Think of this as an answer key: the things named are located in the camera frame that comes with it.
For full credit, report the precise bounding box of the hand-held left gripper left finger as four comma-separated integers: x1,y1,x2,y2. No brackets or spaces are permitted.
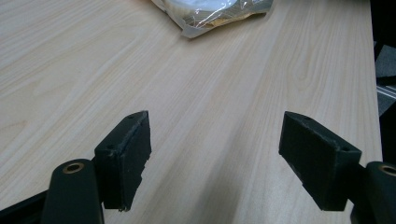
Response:
93,110,153,213

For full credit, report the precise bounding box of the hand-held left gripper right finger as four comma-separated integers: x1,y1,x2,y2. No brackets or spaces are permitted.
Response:
278,110,363,212

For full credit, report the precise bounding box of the clear plastic food packet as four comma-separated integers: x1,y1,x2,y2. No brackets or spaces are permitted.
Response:
150,0,275,39

